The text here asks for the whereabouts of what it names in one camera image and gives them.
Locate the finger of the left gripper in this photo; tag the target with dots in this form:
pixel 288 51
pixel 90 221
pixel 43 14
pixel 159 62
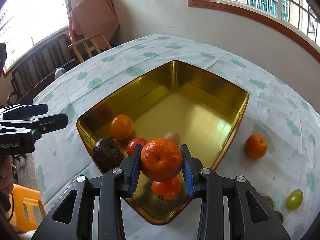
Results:
pixel 23 111
pixel 44 124

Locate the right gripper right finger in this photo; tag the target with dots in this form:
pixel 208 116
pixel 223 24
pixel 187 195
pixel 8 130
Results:
pixel 250 217

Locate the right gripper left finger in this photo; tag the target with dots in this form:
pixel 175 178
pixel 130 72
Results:
pixel 72 215

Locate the dark smooth passion fruit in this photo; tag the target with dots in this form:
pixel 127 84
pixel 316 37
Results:
pixel 107 154

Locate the red tomato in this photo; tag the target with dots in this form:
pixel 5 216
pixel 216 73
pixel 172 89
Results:
pixel 131 145
pixel 166 190

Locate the large mandarin orange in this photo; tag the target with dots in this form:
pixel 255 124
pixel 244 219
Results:
pixel 161 160

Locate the orange yellow tomato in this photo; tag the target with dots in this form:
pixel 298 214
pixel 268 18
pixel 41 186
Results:
pixel 121 127

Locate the small mandarin orange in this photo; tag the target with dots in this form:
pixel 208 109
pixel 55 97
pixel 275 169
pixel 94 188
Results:
pixel 256 146

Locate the dark wrinkled passion fruit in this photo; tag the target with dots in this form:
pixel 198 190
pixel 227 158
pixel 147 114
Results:
pixel 269 202

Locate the dark cracked passion fruit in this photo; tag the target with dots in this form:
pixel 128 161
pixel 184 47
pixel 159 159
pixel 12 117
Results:
pixel 279 215

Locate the green tomato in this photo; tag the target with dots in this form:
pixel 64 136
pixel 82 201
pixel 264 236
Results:
pixel 294 200

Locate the person's left hand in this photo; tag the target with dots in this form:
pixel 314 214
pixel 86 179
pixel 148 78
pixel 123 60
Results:
pixel 6 184

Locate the dark wooden bench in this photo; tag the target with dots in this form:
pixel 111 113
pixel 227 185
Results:
pixel 37 70

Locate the blue white ball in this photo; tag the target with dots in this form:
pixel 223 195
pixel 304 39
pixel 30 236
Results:
pixel 59 72

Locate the yellow plastic stool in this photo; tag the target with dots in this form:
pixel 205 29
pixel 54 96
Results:
pixel 27 210

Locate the cloud print tablecloth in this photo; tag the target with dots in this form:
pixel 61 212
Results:
pixel 289 124

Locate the red gold toffee tin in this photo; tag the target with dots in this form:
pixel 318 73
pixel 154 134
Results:
pixel 176 101

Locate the wooden chair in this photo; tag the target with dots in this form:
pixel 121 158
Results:
pixel 90 45

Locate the side window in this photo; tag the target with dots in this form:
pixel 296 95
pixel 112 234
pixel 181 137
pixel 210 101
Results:
pixel 25 23

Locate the pink cloth on chair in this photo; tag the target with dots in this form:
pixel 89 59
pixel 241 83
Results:
pixel 91 17

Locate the wooden framed window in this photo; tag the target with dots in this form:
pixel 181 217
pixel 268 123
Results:
pixel 296 19

